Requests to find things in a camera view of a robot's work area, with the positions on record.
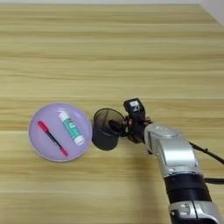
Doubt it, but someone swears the white and green glue stick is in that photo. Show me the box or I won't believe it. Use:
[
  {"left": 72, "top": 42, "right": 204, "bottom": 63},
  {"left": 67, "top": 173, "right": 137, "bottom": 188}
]
[{"left": 57, "top": 110, "right": 86, "bottom": 147}]

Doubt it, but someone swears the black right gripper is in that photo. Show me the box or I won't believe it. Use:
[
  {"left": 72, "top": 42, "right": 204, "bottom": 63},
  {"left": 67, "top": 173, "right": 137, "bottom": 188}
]
[{"left": 108, "top": 115, "right": 153, "bottom": 144}]

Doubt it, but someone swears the purple round plate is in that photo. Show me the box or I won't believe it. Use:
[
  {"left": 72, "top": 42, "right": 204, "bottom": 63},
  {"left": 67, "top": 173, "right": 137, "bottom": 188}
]
[{"left": 28, "top": 102, "right": 94, "bottom": 163}]

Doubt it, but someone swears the red and black pen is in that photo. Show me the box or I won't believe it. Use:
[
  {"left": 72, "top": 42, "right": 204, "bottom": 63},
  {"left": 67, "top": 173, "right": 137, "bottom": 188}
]
[{"left": 37, "top": 120, "right": 69, "bottom": 158}]

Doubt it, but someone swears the black mesh pen cup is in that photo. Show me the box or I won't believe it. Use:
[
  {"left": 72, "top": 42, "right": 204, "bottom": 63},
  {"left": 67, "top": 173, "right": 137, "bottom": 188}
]
[{"left": 91, "top": 108, "right": 127, "bottom": 151}]

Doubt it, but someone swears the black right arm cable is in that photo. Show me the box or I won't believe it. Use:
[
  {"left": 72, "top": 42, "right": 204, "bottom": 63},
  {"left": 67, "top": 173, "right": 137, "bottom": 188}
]
[{"left": 188, "top": 142, "right": 224, "bottom": 186}]

